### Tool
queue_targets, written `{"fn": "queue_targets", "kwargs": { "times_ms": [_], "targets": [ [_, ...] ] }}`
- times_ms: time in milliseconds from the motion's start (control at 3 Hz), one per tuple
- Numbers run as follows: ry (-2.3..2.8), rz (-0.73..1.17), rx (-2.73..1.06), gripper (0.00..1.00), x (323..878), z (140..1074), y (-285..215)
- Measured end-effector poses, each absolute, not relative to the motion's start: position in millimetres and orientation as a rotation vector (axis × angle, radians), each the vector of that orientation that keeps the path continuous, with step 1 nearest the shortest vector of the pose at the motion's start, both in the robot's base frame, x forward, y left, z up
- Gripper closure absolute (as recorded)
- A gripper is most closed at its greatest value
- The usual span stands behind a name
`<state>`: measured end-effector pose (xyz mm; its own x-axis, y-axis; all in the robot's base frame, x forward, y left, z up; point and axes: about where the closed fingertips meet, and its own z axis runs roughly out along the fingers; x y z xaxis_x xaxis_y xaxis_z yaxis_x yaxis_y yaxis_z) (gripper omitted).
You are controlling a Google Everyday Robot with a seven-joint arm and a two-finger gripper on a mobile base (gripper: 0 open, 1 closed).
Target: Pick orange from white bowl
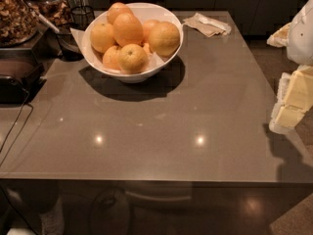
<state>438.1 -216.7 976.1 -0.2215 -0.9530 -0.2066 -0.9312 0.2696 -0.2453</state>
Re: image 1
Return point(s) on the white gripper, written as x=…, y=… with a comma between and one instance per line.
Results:
x=301, y=38

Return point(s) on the white ceramic bowl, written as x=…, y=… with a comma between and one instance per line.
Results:
x=143, y=12

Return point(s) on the glass jar of dried snacks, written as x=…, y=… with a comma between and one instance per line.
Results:
x=17, y=23

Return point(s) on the black wire cup holder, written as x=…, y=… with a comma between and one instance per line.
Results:
x=82, y=16

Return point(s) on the white handled utensil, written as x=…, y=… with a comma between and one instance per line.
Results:
x=42, y=18

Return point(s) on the right large orange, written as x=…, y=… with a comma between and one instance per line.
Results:
x=164, y=38

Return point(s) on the crumpled paper napkin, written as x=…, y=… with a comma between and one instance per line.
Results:
x=207, y=26

